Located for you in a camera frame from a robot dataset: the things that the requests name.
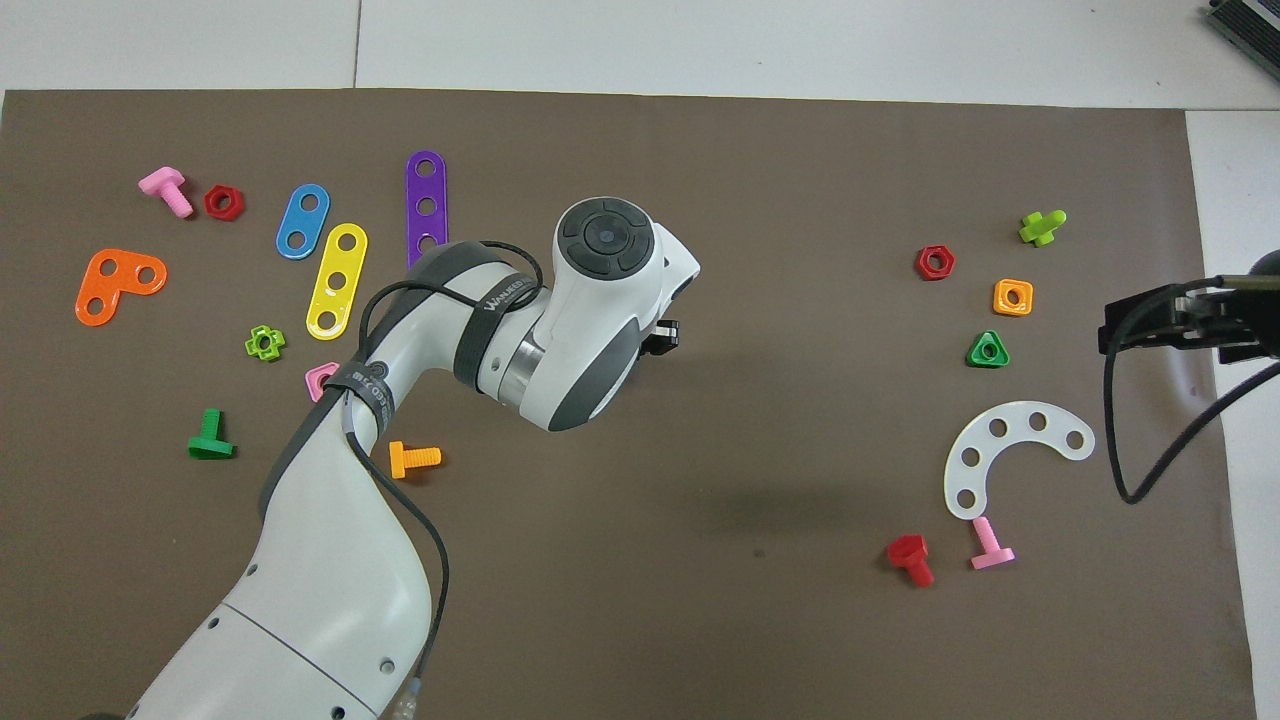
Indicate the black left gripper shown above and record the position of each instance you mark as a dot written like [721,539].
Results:
[664,336]

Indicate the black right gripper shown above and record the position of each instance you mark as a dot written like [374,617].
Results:
[1250,325]

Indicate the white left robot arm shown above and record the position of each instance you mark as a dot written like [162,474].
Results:
[330,560]

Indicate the lime green cross-head bolt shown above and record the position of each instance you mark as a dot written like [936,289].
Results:
[1040,230]

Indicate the orange square plastic nut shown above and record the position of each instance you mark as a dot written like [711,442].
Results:
[999,297]

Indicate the white curved five-hole plate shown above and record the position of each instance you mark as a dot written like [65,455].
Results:
[1018,425]

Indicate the green triangular plastic nut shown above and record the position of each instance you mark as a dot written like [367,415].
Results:
[975,360]

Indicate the red hexagonal plastic nut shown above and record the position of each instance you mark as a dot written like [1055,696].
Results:
[921,263]
[211,203]

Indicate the orange plastic bolt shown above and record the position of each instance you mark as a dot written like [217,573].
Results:
[420,457]

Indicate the purple four-hole plastic strip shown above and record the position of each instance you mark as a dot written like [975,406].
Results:
[427,188]

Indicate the brown table mat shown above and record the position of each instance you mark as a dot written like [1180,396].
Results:
[760,600]

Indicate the pink plastic bolt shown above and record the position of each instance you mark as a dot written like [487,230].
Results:
[992,558]
[160,183]

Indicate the grey ribbed electronic device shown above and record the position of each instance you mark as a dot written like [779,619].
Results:
[1250,20]

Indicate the red plastic bolt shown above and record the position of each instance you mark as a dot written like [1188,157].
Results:
[907,550]

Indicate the yellow three-hole plastic strip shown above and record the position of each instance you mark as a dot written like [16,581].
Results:
[342,261]

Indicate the pink square plastic nut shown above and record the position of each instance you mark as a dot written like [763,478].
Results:
[316,380]

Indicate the blue two-hole plastic strip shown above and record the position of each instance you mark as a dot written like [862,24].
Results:
[302,222]

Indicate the green cross-shaped plastic nut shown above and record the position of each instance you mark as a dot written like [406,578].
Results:
[250,345]

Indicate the dark green plastic bolt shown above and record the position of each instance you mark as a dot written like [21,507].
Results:
[210,445]

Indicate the orange three-hole angled plate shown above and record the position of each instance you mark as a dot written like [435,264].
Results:
[122,285]

